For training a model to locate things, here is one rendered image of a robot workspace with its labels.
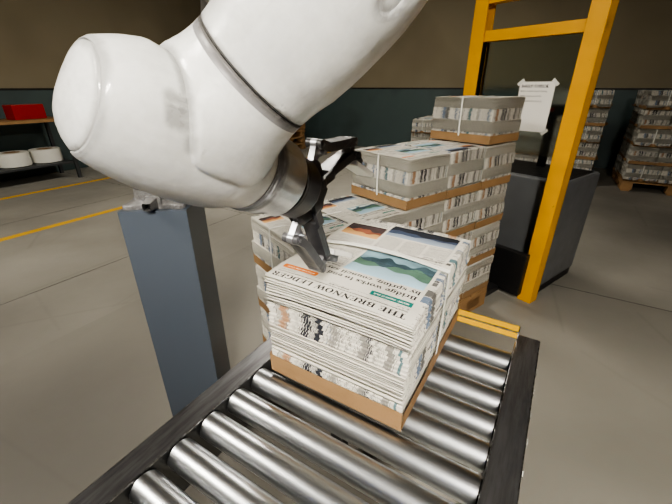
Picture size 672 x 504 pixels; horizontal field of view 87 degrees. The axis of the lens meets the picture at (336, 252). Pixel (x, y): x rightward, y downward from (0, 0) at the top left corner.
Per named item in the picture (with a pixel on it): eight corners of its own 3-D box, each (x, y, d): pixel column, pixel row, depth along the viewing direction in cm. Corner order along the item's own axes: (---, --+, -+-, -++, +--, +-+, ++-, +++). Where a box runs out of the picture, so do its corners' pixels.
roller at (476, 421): (284, 342, 83) (287, 357, 86) (499, 436, 61) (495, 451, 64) (296, 328, 87) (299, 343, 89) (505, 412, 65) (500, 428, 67)
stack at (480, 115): (412, 294, 253) (432, 95, 198) (438, 281, 269) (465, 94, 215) (458, 319, 225) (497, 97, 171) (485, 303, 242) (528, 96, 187)
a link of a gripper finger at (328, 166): (296, 189, 47) (294, 179, 46) (339, 155, 54) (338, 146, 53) (321, 193, 45) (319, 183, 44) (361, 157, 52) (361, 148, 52)
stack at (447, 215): (263, 363, 189) (247, 215, 154) (412, 293, 253) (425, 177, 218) (303, 411, 161) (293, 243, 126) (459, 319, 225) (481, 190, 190)
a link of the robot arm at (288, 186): (201, 201, 38) (240, 212, 43) (267, 217, 33) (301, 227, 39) (222, 117, 37) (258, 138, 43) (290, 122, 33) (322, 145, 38)
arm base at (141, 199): (115, 215, 103) (109, 196, 101) (144, 194, 123) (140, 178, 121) (180, 213, 105) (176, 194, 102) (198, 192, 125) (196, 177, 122)
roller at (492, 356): (332, 316, 102) (340, 302, 104) (510, 380, 80) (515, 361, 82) (328, 307, 98) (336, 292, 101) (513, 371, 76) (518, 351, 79)
